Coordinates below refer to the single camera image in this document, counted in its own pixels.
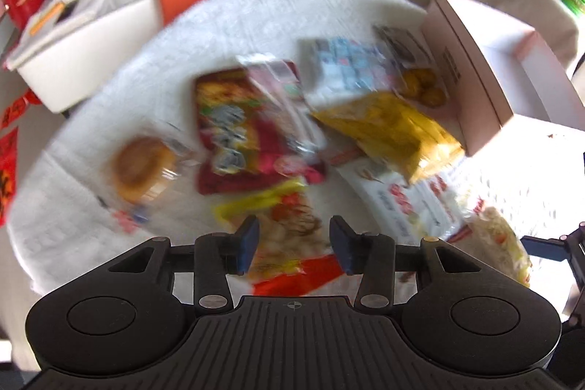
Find white red snack packet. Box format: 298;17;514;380
337;158;484;245

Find pale noodle snack packet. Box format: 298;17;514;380
447;207;532;287

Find yellow red snack packet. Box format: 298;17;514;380
213;178;342;297

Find dark red chicken snack bag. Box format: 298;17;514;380
191;66;326;195

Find round bun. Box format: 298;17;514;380
110;135;195;206

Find yellow snack bag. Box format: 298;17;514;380
312;91;465;183

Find clear silver snack wrapper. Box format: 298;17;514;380
236;53;326;160

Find clear pack yellow pastries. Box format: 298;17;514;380
373;25;448;110

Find blue white snack packet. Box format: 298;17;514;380
301;37;390;93

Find white textured tablecloth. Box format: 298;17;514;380
8;0;584;294

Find pink cardboard box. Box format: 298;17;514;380
422;0;584;156

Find red paper couplets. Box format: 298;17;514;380
0;89;42;226

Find white side table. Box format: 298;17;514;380
5;0;163;113

